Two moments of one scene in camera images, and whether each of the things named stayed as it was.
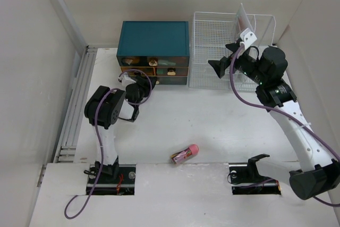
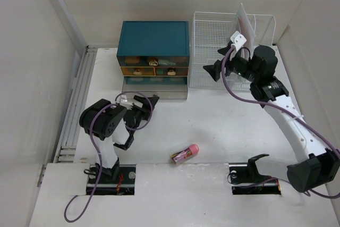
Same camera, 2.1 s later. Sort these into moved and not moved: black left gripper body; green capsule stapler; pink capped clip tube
Moved: black left gripper body
Not moved: green capsule stapler; pink capped clip tube
